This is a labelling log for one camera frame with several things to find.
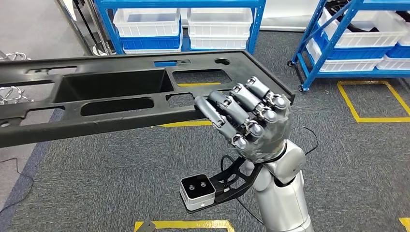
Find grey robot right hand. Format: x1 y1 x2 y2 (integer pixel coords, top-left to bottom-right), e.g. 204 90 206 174
194 76 293 163

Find black plastic panel part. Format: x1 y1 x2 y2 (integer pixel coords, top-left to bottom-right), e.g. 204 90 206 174
0 50 296 148

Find blue metal shelf rack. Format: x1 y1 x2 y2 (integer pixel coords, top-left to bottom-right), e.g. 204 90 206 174
93 0 267 56

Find blue metal rack on casters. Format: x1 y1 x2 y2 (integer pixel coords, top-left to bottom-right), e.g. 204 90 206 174
287 0 410 93

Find black plastic parts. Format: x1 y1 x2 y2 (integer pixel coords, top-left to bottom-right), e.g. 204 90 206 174
325 0 382 33

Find chrome stand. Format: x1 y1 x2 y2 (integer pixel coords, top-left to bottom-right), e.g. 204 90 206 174
56 0 113 57

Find black camera cable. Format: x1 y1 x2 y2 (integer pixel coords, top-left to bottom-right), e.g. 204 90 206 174
220 126 319 225

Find black right camera bracket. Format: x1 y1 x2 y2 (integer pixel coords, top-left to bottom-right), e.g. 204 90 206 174
187 156 264 214

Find black camera bracket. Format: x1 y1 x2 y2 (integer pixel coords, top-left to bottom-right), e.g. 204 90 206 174
137 220 157 232
187 156 264 214

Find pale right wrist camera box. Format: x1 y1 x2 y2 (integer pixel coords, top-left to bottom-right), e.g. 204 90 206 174
179 174 217 208

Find black left camera bracket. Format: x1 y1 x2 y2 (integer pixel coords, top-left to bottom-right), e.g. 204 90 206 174
137 220 157 232

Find black floor cable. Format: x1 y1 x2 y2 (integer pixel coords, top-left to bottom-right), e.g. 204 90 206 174
0 156 35 216

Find chrome wire frame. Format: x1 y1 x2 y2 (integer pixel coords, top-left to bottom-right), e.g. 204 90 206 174
0 51 34 106

